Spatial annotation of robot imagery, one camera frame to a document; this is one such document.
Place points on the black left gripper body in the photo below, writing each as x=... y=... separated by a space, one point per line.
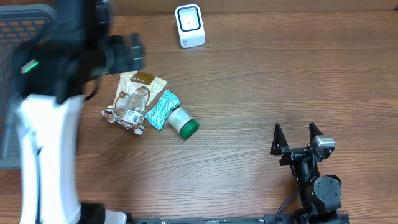
x=123 y=58

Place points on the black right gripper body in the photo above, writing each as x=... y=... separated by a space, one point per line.
x=293 y=155

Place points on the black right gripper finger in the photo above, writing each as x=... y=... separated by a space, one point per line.
x=315 y=134
x=279 y=143

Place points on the beige Pantree snack bag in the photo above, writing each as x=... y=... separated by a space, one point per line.
x=134 y=93

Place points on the teal snack packet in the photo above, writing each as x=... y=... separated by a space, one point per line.
x=159 y=113

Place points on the green lid white jar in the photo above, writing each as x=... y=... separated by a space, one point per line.
x=183 y=122

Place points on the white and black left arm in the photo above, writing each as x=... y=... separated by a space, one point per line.
x=52 y=70

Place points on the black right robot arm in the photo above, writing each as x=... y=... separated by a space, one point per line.
x=320 y=195

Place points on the white barcode scanner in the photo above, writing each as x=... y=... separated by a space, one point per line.
x=190 y=26

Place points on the dark grey plastic basket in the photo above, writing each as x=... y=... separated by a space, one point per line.
x=18 y=23

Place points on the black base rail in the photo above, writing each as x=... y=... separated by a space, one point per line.
x=266 y=219

